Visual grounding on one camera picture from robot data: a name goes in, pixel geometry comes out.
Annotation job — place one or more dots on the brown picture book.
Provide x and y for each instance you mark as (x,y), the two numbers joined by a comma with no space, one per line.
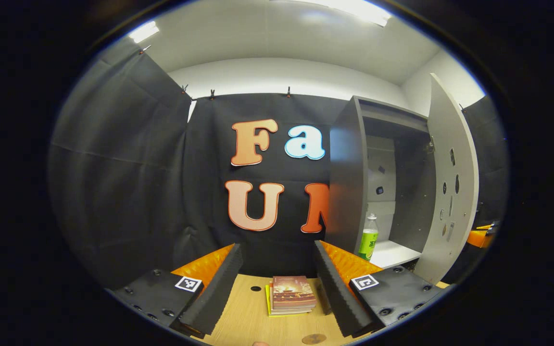
(292,292)

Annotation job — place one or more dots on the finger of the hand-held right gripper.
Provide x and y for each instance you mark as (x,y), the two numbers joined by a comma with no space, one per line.
(476,238)

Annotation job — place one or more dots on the green label bottle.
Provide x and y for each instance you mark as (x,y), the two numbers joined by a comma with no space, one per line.
(367,240)

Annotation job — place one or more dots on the beige cabinet door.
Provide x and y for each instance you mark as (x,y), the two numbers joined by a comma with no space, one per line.
(467,211)

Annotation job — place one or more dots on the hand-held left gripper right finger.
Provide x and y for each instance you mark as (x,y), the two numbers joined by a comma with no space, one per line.
(337,293)

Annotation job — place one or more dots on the long ceiling light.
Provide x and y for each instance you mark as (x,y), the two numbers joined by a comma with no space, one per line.
(349,7)

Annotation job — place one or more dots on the black backdrop cloth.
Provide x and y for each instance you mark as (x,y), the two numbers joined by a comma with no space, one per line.
(128,182)

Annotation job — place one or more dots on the round brown coaster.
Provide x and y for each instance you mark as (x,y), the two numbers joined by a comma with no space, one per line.
(314,339)

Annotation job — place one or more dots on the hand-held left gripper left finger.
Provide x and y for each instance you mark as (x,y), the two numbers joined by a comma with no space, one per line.
(219,288)

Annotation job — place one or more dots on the small ceiling light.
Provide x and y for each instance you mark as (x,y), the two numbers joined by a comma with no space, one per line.
(143,31)

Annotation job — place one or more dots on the grey cabinet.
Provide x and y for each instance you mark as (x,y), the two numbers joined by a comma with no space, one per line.
(346,182)

